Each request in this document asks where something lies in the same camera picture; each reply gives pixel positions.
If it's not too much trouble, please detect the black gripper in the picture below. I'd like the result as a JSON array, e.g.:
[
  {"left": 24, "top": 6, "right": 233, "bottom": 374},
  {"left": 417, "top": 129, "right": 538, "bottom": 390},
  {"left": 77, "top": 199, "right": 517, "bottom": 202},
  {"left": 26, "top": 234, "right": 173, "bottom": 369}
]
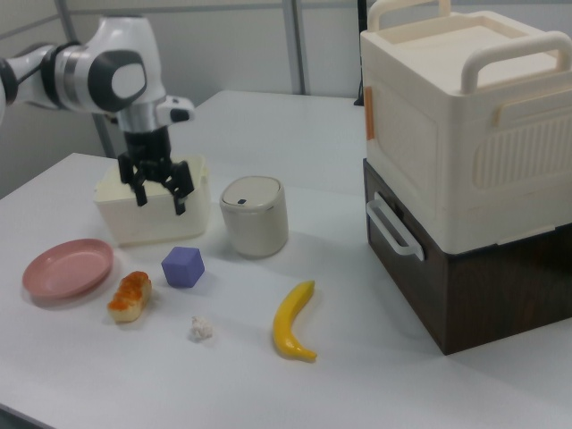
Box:
[{"left": 118, "top": 124, "right": 195, "bottom": 217}]

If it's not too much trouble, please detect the toasted bread piece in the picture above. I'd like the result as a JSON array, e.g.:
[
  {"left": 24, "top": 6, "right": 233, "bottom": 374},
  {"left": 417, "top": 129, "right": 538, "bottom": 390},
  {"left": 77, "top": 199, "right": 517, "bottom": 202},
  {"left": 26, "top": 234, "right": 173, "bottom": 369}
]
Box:
[{"left": 106, "top": 270, "right": 153, "bottom": 324}]

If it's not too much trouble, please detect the pink plate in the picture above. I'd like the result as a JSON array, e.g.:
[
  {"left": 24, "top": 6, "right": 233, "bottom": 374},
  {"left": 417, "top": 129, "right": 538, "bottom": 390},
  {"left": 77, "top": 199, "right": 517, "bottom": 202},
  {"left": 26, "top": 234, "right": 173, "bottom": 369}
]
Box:
[{"left": 21, "top": 238, "right": 115, "bottom": 301}]

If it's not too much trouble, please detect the white open plastic box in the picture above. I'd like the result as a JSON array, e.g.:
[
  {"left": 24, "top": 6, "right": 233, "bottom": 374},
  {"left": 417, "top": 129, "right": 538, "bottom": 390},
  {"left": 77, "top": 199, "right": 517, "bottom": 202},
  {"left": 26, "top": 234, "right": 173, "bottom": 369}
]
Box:
[{"left": 92, "top": 154, "right": 212, "bottom": 248}]

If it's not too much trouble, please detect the purple cube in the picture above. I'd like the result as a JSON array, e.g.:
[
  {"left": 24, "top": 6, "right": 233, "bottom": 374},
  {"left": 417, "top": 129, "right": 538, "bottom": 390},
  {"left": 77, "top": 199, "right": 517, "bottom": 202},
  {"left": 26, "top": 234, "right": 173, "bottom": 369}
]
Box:
[{"left": 160, "top": 246, "right": 206, "bottom": 290}]

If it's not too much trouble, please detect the small beige lidded bin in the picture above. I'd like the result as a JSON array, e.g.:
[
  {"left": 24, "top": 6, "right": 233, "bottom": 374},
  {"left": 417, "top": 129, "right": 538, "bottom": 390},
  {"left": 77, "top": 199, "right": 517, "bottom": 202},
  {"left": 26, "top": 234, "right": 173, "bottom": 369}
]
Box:
[{"left": 218, "top": 175, "right": 290, "bottom": 259}]

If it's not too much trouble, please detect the yellow banana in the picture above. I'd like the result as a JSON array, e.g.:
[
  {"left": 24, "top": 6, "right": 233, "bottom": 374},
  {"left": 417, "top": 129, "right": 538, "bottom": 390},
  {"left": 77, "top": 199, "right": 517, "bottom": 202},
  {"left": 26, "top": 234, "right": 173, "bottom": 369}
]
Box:
[{"left": 272, "top": 280, "right": 319, "bottom": 361}]

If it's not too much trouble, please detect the dark brown drawer box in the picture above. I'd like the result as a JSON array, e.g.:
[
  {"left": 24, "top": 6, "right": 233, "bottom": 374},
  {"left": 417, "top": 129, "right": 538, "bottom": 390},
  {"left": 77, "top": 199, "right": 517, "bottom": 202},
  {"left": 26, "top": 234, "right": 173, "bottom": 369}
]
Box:
[{"left": 362, "top": 158, "right": 572, "bottom": 357}]

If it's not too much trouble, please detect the white drawer handle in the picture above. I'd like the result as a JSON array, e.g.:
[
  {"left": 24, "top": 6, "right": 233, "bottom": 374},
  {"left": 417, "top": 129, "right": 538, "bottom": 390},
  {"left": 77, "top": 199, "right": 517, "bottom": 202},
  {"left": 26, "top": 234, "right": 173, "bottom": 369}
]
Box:
[{"left": 366, "top": 191, "right": 425, "bottom": 261}]

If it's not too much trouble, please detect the cream storage box with handles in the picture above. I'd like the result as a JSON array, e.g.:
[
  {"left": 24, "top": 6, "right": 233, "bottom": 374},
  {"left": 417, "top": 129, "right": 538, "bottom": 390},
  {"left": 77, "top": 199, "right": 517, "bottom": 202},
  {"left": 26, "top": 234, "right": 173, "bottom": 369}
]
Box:
[{"left": 359, "top": 0, "right": 572, "bottom": 254}]

